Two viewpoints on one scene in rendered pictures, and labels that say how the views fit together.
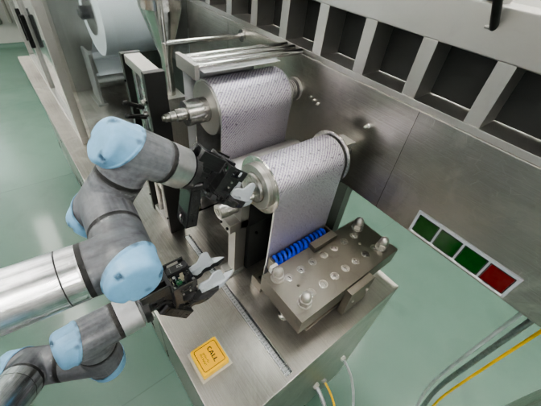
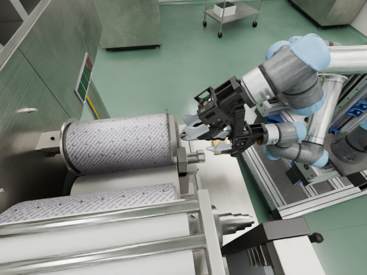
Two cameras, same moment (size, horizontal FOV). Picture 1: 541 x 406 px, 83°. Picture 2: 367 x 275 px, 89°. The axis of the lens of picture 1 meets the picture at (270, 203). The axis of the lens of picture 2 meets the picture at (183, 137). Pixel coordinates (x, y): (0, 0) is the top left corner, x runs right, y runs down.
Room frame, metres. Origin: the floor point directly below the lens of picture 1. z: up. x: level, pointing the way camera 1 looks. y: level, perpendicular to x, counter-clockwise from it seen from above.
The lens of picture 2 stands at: (0.79, 0.24, 1.66)
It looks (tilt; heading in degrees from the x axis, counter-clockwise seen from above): 55 degrees down; 216
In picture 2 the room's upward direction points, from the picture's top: straight up
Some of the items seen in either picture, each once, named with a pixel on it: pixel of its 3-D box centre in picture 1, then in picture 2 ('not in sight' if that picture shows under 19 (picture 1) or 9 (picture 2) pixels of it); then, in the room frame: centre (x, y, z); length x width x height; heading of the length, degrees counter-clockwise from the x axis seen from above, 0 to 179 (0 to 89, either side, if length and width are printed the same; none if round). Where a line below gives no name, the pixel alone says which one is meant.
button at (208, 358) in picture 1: (209, 357); (220, 144); (0.29, 0.10, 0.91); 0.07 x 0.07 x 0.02; 44
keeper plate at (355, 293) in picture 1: (356, 295); not in sight; (0.49, -0.28, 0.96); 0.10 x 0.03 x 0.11; 134
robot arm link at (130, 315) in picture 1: (130, 312); (267, 135); (0.28, 0.25, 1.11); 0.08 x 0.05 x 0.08; 44
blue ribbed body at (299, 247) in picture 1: (300, 246); not in sight; (0.59, -0.11, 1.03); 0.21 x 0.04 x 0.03; 134
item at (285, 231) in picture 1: (300, 227); not in sight; (0.61, -0.10, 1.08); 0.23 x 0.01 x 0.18; 134
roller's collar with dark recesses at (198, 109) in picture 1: (195, 111); (199, 227); (0.73, 0.23, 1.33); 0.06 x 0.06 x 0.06; 44
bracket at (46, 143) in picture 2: (342, 141); (51, 140); (0.77, -0.18, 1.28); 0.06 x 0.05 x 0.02; 134
